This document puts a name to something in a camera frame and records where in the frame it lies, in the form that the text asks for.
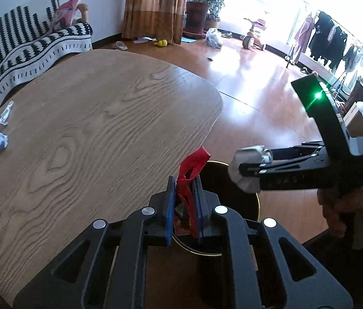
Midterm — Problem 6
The black bin with gold rim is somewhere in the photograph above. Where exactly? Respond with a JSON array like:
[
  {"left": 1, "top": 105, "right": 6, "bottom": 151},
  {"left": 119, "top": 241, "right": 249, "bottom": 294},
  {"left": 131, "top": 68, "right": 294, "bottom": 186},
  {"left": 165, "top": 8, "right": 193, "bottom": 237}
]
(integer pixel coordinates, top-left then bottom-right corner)
[{"left": 172, "top": 160, "right": 262, "bottom": 258}]

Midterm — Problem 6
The white plastic bag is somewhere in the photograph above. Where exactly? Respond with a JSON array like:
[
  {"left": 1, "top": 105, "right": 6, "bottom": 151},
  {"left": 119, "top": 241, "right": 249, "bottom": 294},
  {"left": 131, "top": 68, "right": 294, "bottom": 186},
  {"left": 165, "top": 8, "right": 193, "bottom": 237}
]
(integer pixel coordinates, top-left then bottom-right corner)
[{"left": 205, "top": 28, "right": 224, "bottom": 48}]

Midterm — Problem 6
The brown curtain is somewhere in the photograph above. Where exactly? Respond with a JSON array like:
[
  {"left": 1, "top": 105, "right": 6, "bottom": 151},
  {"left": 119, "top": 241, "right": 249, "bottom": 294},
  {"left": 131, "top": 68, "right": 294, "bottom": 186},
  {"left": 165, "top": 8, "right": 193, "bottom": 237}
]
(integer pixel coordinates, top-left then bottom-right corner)
[{"left": 122, "top": 0, "right": 190, "bottom": 44}]

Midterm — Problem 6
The brown cardboard box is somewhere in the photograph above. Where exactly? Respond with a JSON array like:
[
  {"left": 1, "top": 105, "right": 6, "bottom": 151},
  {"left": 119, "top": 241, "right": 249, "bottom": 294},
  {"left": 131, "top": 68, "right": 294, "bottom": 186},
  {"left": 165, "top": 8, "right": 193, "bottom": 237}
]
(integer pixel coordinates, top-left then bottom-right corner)
[{"left": 342, "top": 80, "right": 363, "bottom": 142}]

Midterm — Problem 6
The child's tricycle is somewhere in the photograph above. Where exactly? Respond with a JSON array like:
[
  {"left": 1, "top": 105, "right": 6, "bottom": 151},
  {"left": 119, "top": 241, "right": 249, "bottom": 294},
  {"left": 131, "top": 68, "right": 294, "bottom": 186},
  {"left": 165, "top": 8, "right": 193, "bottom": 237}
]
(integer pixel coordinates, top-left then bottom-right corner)
[{"left": 241, "top": 18, "right": 267, "bottom": 51}]

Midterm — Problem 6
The black and white striped blanket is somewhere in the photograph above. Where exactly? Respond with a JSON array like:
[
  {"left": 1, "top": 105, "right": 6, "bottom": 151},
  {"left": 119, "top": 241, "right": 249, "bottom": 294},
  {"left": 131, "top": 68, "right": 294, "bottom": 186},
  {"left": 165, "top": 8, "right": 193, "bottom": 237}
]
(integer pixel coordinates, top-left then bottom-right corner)
[{"left": 0, "top": 0, "right": 93, "bottom": 132}]

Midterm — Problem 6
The pink cartoon cushion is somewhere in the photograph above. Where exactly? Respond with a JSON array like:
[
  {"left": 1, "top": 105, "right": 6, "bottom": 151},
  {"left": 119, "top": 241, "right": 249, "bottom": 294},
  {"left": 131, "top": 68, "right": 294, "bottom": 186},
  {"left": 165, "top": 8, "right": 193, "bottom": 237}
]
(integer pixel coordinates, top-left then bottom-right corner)
[{"left": 47, "top": 0, "right": 84, "bottom": 34}]

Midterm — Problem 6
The red plastic piece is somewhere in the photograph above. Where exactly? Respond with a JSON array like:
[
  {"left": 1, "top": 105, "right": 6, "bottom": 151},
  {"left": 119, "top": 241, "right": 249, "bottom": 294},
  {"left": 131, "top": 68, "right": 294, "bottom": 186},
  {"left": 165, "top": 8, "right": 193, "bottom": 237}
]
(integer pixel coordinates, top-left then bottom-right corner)
[{"left": 176, "top": 146, "right": 212, "bottom": 239}]

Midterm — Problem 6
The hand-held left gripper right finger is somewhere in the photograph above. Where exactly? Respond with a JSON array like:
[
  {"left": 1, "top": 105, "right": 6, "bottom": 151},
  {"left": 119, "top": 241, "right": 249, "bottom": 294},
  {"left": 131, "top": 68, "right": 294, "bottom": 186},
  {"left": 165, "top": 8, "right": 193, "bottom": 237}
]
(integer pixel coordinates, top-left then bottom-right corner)
[{"left": 193, "top": 177, "right": 354, "bottom": 309}]

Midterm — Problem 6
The large potted plant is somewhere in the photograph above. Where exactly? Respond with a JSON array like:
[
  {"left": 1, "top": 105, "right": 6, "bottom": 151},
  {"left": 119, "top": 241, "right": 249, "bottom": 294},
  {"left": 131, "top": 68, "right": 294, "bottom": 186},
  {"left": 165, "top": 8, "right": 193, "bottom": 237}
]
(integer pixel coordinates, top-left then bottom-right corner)
[{"left": 185, "top": 0, "right": 230, "bottom": 37}]

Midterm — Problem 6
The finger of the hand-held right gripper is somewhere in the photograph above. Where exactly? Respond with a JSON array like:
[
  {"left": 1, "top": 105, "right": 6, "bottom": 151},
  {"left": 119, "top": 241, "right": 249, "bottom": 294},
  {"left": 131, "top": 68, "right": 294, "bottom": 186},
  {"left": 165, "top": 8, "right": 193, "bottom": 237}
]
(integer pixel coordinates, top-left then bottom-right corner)
[
  {"left": 239, "top": 154, "right": 322, "bottom": 177},
  {"left": 267, "top": 141, "right": 325, "bottom": 161}
]

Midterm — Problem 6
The large white paper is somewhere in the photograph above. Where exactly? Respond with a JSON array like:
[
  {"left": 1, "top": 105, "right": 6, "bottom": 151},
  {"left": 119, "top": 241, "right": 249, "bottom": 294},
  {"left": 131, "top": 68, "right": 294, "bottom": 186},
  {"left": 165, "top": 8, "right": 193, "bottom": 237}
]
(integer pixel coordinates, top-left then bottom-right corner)
[{"left": 228, "top": 145, "right": 274, "bottom": 194}]

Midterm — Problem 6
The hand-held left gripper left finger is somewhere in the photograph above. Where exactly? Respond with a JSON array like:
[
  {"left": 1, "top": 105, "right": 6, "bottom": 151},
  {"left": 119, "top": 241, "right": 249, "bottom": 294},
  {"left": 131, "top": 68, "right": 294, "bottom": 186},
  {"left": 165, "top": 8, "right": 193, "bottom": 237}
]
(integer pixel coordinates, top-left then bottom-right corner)
[{"left": 13, "top": 176, "right": 177, "bottom": 309}]

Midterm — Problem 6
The rack of hanging clothes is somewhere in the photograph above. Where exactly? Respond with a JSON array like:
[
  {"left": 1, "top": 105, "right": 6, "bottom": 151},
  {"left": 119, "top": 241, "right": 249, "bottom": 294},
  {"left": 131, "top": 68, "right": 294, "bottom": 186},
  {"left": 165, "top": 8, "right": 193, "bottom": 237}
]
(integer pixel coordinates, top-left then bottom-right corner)
[{"left": 286, "top": 2, "right": 363, "bottom": 73}]

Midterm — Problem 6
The small potted plant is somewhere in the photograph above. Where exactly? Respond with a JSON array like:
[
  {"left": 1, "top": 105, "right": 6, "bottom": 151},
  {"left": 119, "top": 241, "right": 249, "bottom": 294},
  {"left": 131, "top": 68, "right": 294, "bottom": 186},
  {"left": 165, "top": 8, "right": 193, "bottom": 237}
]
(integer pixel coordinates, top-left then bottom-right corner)
[{"left": 204, "top": 0, "right": 243, "bottom": 33}]

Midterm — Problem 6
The silver crumpled wrapper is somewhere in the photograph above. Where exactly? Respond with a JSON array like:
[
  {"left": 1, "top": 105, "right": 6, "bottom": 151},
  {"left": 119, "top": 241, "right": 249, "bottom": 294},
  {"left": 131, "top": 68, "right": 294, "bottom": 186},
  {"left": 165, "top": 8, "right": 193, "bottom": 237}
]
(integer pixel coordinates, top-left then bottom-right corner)
[{"left": 0, "top": 100, "right": 15, "bottom": 125}]

